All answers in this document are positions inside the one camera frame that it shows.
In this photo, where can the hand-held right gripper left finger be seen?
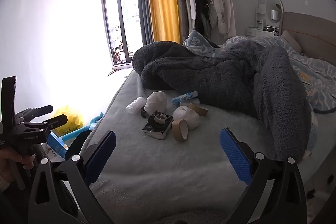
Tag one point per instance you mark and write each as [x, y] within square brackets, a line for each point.
[102, 155]

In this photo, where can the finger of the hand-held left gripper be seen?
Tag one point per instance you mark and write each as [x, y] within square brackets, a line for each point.
[55, 122]
[43, 110]

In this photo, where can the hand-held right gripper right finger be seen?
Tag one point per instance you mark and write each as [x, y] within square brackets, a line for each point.
[236, 158]

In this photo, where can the black box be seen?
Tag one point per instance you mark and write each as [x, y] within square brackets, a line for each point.
[155, 130]

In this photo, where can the brown cardboard tape core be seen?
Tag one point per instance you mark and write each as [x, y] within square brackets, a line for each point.
[178, 132]
[200, 109]

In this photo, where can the white bubble wrap wad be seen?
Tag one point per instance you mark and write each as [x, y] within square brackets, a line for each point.
[136, 106]

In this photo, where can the white cloth bundle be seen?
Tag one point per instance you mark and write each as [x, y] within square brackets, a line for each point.
[185, 116]

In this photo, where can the blue tissue packet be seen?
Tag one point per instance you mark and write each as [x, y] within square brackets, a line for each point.
[183, 98]

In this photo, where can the person's left hand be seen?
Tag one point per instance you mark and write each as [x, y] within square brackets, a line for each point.
[6, 165]

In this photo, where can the yellow plastic bag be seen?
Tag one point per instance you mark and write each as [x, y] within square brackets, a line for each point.
[68, 119]

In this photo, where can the light blue plastic piece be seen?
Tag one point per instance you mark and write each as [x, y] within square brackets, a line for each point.
[96, 121]

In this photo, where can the bed with grey sheet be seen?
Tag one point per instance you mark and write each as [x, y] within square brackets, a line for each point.
[170, 174]

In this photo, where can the dark grey fleece blanket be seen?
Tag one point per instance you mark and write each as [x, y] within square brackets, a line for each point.
[223, 74]

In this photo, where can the blue patterned quilt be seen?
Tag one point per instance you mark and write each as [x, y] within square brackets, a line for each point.
[315, 69]

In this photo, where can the white dresser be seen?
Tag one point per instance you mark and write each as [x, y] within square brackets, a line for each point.
[256, 32]

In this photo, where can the beige pillow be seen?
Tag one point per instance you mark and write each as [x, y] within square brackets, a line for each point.
[290, 40]

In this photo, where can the glass sliding door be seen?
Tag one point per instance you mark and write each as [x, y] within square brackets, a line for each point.
[126, 3]

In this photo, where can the pale pink hanging garment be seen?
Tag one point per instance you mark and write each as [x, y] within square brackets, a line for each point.
[231, 16]

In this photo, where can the white shelf organizer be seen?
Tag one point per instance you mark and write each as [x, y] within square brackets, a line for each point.
[260, 15]

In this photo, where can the beige upholstered headboard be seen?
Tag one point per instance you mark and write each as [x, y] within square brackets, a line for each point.
[312, 32]

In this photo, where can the silver table lamp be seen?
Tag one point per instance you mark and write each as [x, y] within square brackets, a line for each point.
[274, 14]

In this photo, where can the white hanging garment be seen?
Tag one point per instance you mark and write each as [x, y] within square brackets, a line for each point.
[192, 8]

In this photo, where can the white hanging jacket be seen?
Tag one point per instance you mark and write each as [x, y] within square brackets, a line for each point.
[216, 3]

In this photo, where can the round white mirror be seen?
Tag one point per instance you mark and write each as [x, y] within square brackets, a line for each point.
[271, 2]

